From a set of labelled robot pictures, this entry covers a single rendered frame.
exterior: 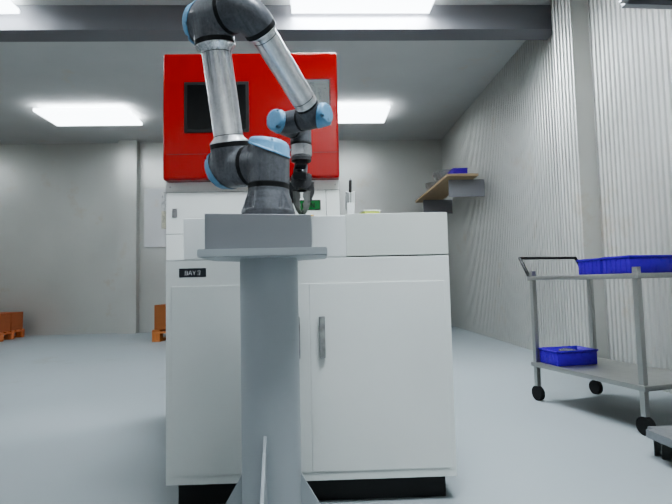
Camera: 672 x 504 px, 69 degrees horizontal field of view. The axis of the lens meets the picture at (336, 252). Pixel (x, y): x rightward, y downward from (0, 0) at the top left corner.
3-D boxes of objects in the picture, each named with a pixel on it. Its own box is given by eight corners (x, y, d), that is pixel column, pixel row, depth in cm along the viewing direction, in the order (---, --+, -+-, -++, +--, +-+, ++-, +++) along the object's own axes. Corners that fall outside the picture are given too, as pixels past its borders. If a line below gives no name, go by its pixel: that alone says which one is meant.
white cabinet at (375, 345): (209, 447, 220) (208, 267, 226) (420, 440, 223) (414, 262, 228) (163, 514, 156) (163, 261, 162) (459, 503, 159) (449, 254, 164)
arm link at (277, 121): (290, 103, 157) (310, 112, 166) (263, 109, 163) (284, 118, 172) (290, 127, 156) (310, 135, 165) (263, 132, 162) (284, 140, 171)
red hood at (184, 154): (203, 206, 297) (202, 110, 301) (335, 203, 300) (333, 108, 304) (162, 179, 222) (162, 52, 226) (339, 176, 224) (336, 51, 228)
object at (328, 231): (190, 260, 173) (190, 221, 174) (345, 257, 174) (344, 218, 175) (183, 259, 163) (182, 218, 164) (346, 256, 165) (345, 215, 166)
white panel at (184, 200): (167, 267, 228) (167, 183, 230) (341, 263, 230) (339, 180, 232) (165, 267, 224) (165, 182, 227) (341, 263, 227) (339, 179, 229)
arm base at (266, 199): (293, 216, 129) (293, 179, 129) (236, 215, 128) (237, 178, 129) (296, 223, 144) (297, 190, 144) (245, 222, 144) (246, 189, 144)
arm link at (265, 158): (271, 178, 128) (272, 128, 129) (234, 183, 136) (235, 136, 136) (298, 186, 139) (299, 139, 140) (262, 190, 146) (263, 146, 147)
